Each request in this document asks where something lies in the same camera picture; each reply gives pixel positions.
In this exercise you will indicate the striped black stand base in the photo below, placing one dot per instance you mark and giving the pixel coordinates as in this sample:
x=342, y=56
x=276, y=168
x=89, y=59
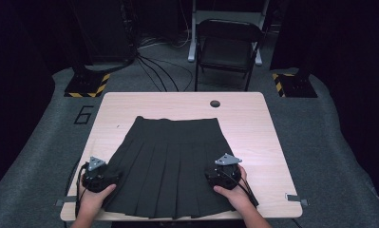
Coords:
x=296, y=85
x=87, y=84

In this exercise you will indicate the grey tape strip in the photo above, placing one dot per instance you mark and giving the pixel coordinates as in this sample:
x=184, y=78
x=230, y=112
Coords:
x=296, y=199
x=66, y=200

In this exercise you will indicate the person's left hand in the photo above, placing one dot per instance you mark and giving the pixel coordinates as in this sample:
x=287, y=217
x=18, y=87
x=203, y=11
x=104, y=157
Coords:
x=93, y=199

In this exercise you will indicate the dark equipment cabinet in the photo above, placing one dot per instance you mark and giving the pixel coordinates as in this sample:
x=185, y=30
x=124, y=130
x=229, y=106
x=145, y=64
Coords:
x=104, y=31

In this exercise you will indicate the black folding chair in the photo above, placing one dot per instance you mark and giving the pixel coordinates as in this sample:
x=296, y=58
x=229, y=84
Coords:
x=228, y=47

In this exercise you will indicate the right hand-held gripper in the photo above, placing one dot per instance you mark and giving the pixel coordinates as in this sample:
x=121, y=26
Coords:
x=225, y=177

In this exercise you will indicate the black pleated skirt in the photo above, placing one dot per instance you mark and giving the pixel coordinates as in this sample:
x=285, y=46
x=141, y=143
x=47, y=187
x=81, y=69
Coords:
x=168, y=167

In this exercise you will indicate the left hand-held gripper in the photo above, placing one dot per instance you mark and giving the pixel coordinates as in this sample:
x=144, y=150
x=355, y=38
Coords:
x=97, y=179

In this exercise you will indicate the person's right hand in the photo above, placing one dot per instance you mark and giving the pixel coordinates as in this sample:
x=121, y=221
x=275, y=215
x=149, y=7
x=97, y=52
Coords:
x=236, y=196

